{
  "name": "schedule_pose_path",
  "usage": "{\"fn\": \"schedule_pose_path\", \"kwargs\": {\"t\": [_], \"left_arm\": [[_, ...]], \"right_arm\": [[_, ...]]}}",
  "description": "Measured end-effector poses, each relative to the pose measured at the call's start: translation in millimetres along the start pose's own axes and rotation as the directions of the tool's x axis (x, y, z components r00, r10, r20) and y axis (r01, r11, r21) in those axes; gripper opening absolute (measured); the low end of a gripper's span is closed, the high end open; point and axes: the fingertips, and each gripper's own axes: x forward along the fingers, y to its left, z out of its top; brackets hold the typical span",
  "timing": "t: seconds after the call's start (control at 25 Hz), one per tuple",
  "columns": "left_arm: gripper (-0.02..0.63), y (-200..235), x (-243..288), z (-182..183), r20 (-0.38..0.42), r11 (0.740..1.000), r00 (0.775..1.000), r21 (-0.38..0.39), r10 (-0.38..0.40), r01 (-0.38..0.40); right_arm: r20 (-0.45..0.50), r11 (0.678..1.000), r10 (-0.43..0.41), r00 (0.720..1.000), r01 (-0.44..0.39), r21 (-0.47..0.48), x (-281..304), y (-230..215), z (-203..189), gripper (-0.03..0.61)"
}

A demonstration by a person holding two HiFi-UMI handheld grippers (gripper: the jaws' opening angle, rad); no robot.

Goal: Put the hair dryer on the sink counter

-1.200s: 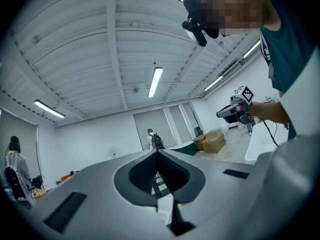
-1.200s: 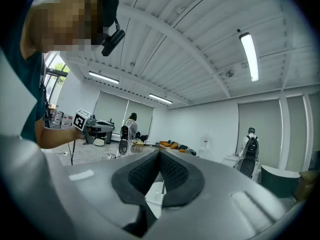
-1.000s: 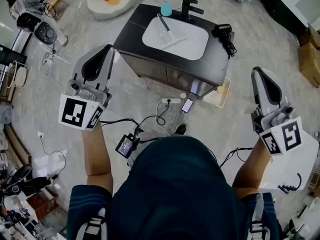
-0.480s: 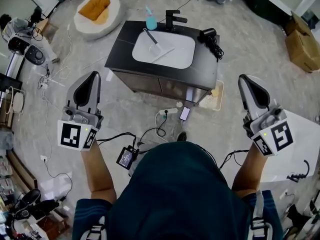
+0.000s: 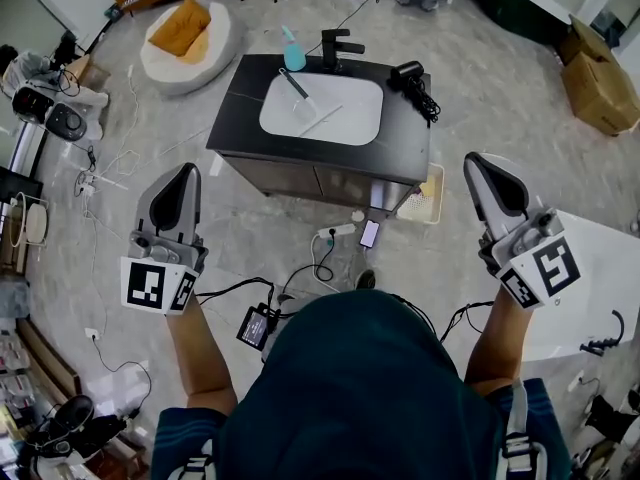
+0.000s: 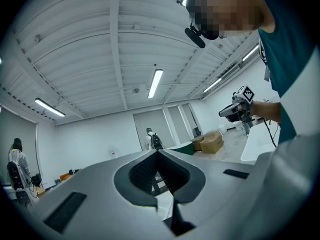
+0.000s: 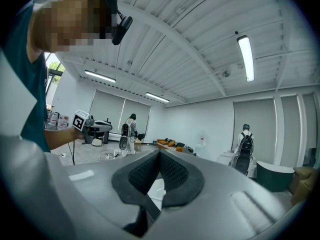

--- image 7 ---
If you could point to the small cardboard box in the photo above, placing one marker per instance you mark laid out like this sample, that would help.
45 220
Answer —
303 173

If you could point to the cluster of clear water jugs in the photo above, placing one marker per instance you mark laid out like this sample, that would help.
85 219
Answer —
57 121

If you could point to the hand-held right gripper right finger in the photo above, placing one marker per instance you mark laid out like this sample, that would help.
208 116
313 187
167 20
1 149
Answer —
212 204

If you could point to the round ceiling fixture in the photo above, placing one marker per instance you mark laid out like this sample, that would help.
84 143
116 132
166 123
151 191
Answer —
226 73

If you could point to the narrow grey roller blind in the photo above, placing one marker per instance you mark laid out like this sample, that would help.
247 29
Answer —
290 129
310 124

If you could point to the person's head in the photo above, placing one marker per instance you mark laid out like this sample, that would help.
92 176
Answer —
70 19

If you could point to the orange sofa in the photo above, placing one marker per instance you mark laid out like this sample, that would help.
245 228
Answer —
161 146

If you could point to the large cardboard box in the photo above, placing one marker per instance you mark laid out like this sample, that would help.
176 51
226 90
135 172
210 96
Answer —
302 191

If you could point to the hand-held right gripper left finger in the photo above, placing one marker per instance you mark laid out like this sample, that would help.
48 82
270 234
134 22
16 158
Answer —
100 196

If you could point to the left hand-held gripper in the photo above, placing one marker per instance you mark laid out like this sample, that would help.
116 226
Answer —
80 121

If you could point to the wide grey roller blind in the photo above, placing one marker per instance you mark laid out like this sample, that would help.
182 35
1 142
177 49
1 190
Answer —
107 109
136 116
255 114

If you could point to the person's left forearm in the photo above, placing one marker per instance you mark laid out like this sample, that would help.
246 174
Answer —
60 137

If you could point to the black head-mounted camera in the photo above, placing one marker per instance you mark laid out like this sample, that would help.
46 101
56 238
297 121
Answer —
122 29

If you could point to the long ceiling light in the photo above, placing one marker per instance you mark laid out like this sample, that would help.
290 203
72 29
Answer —
157 97
246 59
100 76

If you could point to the white round basin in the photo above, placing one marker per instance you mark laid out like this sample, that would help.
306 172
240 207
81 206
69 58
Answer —
96 142

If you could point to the black bag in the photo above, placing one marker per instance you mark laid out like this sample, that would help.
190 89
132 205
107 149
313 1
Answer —
141 136

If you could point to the black backpack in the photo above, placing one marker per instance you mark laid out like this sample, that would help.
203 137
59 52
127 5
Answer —
246 141

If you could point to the person's teal shirt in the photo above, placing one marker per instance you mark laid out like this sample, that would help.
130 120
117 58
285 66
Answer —
41 89

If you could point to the dark green bathtub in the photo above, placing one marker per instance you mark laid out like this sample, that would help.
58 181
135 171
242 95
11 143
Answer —
272 179

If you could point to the white water dispenser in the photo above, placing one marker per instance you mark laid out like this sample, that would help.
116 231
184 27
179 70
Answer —
202 140

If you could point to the white vanity unit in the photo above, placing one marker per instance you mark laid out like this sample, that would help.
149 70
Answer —
225 157

